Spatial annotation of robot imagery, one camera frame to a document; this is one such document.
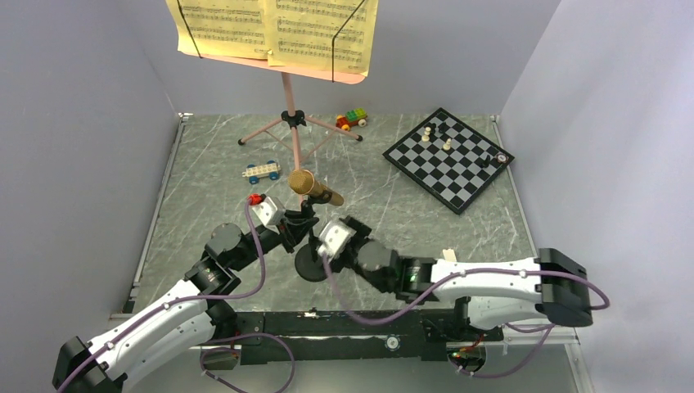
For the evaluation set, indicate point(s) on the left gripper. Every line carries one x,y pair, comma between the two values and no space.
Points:
302,223

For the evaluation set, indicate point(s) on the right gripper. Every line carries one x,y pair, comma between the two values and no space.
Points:
362,232

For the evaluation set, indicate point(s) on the black microphone stand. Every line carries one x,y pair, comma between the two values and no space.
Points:
308,264

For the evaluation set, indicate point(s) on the gold microphone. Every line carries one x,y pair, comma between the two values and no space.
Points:
307,187

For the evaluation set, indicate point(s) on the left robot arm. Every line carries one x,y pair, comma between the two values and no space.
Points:
195,311

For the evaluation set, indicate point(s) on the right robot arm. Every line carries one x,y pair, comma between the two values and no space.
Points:
549,285

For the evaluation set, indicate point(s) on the beige blue toy car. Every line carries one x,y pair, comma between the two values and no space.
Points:
269,170

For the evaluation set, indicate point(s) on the blue white toy block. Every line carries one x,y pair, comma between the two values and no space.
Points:
449,255

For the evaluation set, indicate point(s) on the pink music stand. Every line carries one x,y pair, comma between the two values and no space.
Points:
292,116

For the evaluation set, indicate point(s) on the red green toy train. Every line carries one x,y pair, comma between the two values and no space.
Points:
354,118

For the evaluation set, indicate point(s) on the black white chessboard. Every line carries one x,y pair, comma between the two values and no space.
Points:
453,177

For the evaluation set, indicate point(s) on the white chess piece left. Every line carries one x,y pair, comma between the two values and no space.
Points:
426,134

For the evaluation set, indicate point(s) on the round chess token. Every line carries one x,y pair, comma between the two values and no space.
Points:
501,158

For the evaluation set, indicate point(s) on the yellow sheet music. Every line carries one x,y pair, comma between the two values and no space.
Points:
332,36

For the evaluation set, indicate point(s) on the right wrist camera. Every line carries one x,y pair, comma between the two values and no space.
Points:
334,238

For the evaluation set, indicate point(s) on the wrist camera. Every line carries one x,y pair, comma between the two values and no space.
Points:
269,210
334,238

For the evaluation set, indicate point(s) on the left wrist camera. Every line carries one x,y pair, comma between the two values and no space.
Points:
269,210

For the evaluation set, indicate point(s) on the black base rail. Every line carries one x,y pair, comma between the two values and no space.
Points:
264,337

